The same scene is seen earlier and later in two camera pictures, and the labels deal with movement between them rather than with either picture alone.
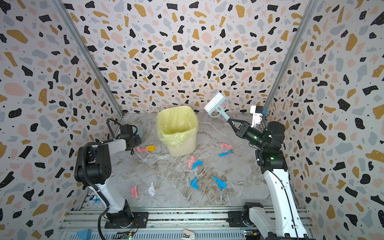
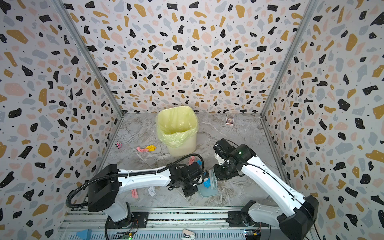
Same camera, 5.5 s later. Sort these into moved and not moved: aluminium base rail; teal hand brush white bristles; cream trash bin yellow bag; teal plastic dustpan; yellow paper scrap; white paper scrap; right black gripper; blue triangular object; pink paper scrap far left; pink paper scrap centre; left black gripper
Moved: right black gripper; teal hand brush white bristles; left black gripper; teal plastic dustpan
Not moved: white paper scrap; pink paper scrap centre; yellow paper scrap; blue triangular object; aluminium base rail; cream trash bin yellow bag; pink paper scrap far left
